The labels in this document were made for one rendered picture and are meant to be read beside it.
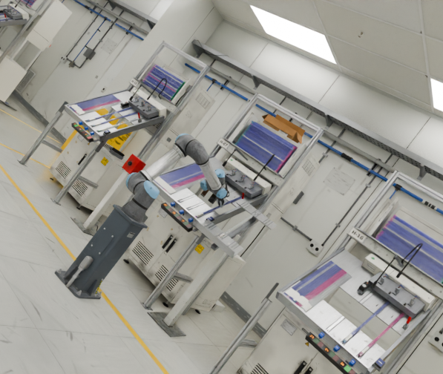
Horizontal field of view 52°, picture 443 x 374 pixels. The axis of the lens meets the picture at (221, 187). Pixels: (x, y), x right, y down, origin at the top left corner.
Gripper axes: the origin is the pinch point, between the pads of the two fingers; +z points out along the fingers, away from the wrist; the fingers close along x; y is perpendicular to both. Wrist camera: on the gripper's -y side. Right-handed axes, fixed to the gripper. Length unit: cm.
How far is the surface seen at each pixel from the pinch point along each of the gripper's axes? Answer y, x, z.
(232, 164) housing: 42, 32, 4
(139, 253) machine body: -57, 44, 50
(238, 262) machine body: 8, -10, 71
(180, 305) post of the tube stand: -67, -32, 29
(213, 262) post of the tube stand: -34.5, -31.6, 8.2
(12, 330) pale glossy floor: -158, -52, -82
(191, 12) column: 218, 309, 11
